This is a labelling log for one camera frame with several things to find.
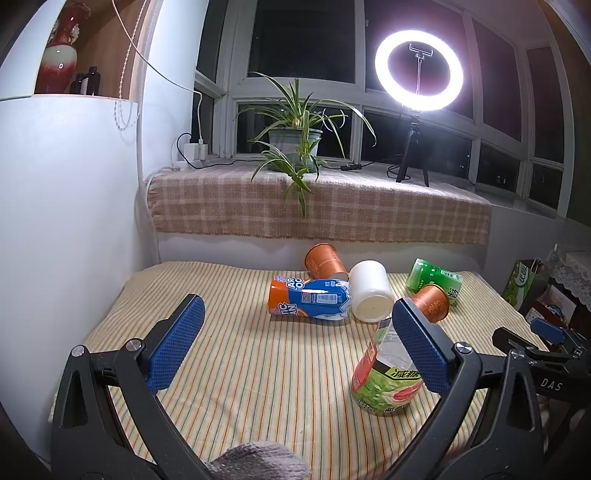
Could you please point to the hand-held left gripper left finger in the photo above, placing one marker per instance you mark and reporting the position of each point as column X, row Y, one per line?
column 178, row 344

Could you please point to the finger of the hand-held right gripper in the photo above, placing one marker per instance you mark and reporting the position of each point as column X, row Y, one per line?
column 549, row 330
column 508, row 339

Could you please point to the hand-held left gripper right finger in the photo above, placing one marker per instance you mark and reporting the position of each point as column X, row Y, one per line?
column 421, row 353

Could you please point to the copper orange cup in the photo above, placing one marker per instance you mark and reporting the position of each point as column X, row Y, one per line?
column 431, row 302
column 323, row 263

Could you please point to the white cup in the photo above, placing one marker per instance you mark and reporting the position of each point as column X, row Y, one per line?
column 369, row 295

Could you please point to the clear bottle with green label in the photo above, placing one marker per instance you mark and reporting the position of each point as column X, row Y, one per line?
column 381, row 383

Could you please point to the green paper bag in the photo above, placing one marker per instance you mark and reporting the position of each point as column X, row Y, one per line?
column 519, row 284

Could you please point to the white lace cloth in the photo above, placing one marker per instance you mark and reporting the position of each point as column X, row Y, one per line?
column 572, row 272

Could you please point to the green drink can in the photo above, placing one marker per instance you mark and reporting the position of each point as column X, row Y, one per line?
column 431, row 277

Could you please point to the striped table cloth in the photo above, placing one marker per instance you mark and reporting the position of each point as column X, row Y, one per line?
column 258, row 369

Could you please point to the blue and orange drink bottle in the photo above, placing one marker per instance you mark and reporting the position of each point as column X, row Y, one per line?
column 309, row 300

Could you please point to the grey knitted cloth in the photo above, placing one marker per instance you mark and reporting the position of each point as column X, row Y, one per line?
column 261, row 461

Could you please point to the plaid cloth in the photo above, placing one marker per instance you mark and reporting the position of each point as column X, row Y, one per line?
column 369, row 212

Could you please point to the white power strip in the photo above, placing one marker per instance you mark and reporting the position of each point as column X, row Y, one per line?
column 184, row 164

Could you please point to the white charger plug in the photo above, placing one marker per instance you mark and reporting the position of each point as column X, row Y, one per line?
column 190, row 151
column 202, row 148

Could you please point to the black tripod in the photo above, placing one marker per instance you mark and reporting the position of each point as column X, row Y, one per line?
column 412, row 147

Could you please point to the potted spider plant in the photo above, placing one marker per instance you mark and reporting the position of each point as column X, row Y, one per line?
column 295, row 143

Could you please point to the small dark bottle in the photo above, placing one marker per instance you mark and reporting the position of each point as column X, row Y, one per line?
column 76, row 85

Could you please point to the red porcelain vase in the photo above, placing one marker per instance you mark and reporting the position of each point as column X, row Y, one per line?
column 57, row 69

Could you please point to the white window frame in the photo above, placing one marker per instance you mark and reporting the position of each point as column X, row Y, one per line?
column 231, row 83

